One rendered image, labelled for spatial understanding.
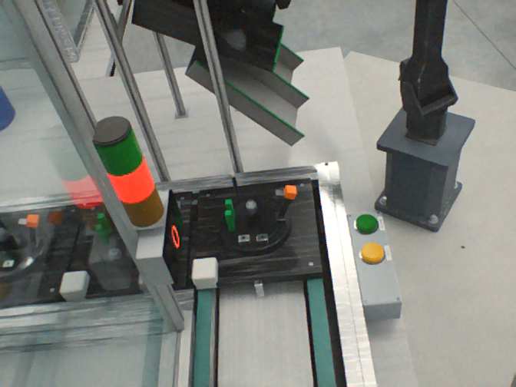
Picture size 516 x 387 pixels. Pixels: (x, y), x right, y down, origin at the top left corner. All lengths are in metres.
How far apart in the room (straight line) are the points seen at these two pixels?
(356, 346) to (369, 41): 2.54
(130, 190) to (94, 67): 1.20
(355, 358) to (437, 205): 0.40
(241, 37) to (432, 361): 0.71
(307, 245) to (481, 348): 0.36
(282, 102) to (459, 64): 1.97
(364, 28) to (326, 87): 1.87
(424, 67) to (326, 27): 2.46
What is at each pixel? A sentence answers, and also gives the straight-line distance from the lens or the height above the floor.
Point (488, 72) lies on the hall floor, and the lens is 3.12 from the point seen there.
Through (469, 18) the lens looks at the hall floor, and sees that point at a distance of 3.54.
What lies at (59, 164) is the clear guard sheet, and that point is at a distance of 0.61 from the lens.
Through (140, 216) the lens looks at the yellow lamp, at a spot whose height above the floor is 1.28.
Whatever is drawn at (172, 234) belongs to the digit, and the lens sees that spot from 0.80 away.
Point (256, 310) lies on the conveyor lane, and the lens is 1.06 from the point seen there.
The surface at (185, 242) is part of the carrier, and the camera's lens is 1.11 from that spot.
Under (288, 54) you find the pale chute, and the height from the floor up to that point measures 1.04.
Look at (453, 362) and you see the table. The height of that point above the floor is 0.86.
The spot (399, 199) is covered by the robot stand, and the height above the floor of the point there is 0.91.
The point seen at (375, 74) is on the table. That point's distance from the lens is 1.62.
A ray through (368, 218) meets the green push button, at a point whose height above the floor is 0.97.
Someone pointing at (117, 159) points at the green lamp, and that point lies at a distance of 0.68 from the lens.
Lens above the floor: 1.82
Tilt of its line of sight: 47 degrees down
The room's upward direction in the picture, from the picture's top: 11 degrees counter-clockwise
